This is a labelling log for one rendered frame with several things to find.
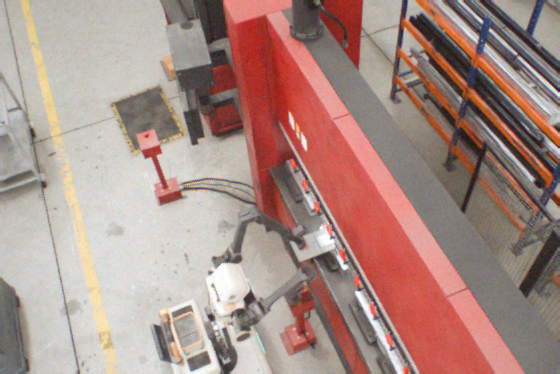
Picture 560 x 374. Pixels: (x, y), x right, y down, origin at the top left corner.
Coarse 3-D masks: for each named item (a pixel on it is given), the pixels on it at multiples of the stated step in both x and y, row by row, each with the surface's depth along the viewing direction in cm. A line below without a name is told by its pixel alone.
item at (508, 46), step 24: (432, 0) 476; (456, 0) 474; (480, 0) 477; (456, 24) 456; (480, 24) 455; (504, 24) 455; (504, 48) 437; (528, 48) 435; (504, 72) 420; (528, 72) 421; (552, 72) 419; (528, 96) 404; (552, 96) 405
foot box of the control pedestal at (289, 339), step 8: (288, 328) 447; (312, 328) 446; (280, 336) 455; (288, 336) 444; (296, 336) 443; (312, 336) 442; (288, 344) 451; (296, 344) 439; (304, 344) 444; (288, 352) 447; (296, 352) 447
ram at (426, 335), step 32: (288, 96) 359; (288, 128) 389; (320, 128) 315; (320, 160) 338; (320, 192) 364; (352, 192) 299; (352, 224) 319; (384, 224) 268; (352, 256) 343; (384, 256) 284; (384, 288) 302; (416, 288) 256; (416, 320) 270; (416, 352) 287; (448, 352) 245
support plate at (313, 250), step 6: (312, 234) 395; (318, 234) 395; (306, 240) 393; (312, 240) 393; (294, 246) 390; (312, 246) 390; (318, 246) 389; (324, 246) 389; (330, 246) 389; (300, 252) 387; (306, 252) 387; (312, 252) 387; (318, 252) 387; (324, 252) 387; (300, 258) 384; (306, 258) 384
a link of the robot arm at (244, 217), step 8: (248, 208) 338; (256, 208) 338; (240, 216) 336; (248, 216) 334; (256, 216) 334; (240, 224) 336; (240, 232) 342; (240, 240) 348; (232, 248) 355; (240, 248) 355; (232, 256) 357; (240, 256) 357
